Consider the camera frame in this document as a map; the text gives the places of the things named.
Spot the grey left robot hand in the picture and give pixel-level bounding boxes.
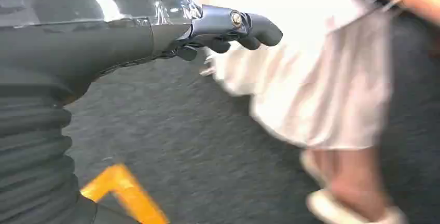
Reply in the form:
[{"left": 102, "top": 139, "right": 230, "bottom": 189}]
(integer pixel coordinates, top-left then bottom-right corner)
[{"left": 0, "top": 4, "right": 284, "bottom": 107}]

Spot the ribbed grey left arm sleeve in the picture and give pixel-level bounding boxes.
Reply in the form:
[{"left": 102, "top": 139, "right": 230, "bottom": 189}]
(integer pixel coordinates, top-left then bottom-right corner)
[{"left": 0, "top": 93, "right": 140, "bottom": 224}]

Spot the yellow tape mark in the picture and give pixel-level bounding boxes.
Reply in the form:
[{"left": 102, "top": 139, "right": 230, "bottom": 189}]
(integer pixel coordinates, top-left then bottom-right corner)
[{"left": 79, "top": 163, "right": 170, "bottom": 224}]

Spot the person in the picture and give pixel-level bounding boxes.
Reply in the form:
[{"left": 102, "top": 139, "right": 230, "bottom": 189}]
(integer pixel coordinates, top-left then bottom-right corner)
[{"left": 196, "top": 0, "right": 410, "bottom": 224}]

